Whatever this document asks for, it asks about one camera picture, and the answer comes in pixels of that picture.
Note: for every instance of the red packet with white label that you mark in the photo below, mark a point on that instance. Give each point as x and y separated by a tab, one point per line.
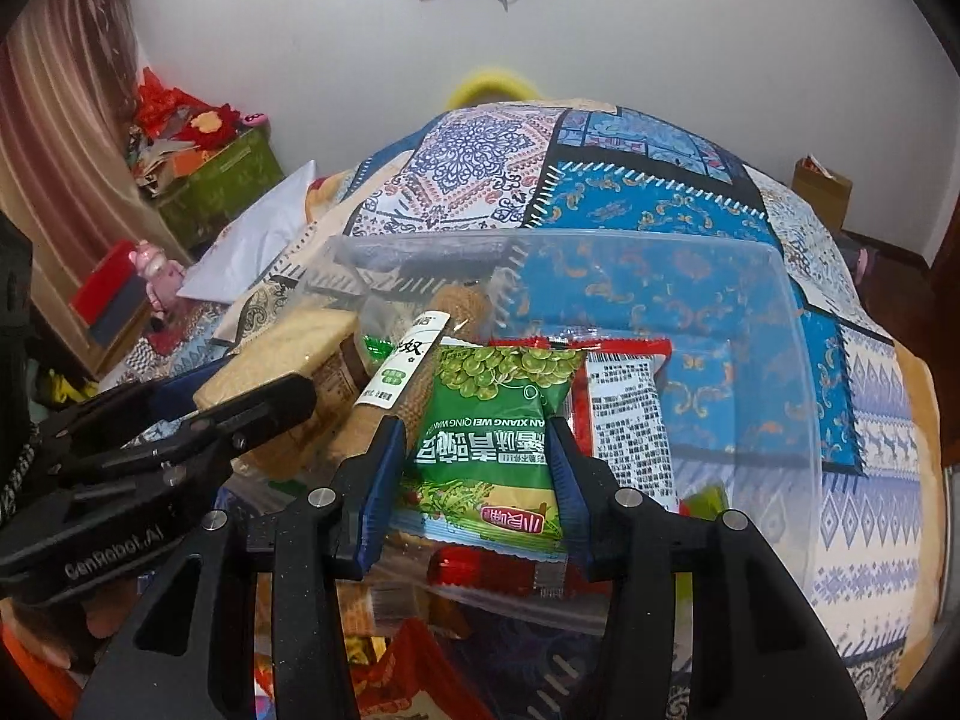
630	420

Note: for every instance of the pink toy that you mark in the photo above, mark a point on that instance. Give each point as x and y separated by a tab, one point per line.
154	270

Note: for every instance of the green storage box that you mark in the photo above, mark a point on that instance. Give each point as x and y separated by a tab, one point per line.
217	184

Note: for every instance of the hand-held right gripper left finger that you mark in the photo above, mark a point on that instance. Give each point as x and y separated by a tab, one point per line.
382	480

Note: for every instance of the green box of clutter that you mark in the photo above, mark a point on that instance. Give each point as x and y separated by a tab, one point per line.
187	120

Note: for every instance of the cardboard box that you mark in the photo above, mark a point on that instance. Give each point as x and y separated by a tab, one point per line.
821	191

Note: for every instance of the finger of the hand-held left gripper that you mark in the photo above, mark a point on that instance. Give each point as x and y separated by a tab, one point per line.
262	405
112	420

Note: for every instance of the orange patterned cloth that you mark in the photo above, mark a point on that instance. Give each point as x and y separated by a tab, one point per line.
324	193

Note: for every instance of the green pea snack packet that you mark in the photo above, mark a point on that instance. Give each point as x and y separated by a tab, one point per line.
487	420

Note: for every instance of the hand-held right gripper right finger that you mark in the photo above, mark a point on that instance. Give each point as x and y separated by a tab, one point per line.
570	487

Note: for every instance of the purple slipper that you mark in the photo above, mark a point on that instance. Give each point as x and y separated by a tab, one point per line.
855	261

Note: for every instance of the red box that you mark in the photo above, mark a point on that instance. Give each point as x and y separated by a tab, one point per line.
105	291

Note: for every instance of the white pillow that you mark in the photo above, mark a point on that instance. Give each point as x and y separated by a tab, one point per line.
255	240

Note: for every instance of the patchwork blanket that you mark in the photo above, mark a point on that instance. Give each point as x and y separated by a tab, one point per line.
862	427

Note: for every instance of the brown cake packet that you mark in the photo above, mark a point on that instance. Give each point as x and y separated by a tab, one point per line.
390	390

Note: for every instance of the clear plastic container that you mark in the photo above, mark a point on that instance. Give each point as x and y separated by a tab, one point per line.
750	360

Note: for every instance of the striped brown curtain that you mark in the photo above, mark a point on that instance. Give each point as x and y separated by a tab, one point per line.
52	127

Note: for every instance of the beige wafer packet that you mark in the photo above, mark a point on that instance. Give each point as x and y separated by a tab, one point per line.
277	352

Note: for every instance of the person's left hand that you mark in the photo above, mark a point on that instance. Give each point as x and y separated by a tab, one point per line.
112	615

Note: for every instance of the plain red snack packet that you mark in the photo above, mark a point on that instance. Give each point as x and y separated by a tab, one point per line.
487	570

